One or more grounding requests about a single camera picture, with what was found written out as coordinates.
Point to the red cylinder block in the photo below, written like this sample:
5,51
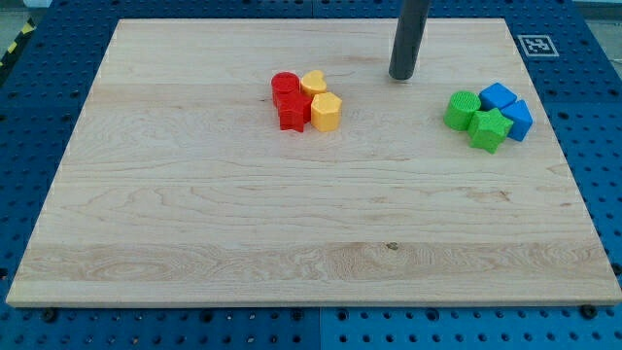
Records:
283,83

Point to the red star block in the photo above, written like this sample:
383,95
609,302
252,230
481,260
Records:
294,110

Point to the blue triangle block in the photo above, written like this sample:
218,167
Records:
519,113

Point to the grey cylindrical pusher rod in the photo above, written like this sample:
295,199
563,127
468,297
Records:
409,34

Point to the yellow pentagon block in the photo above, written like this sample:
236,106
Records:
326,111

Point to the wooden board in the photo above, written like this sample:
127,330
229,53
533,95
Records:
178,188

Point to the blue cube block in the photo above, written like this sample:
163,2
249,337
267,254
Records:
496,96

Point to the white fiducial marker tag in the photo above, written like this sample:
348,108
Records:
537,45

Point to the black yellow hazard tape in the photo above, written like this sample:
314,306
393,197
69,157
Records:
13,51

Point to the green cylinder block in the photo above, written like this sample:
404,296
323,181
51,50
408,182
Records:
460,109

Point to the green star block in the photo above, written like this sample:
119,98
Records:
488,129

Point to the yellow heart block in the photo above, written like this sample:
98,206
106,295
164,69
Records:
313,83

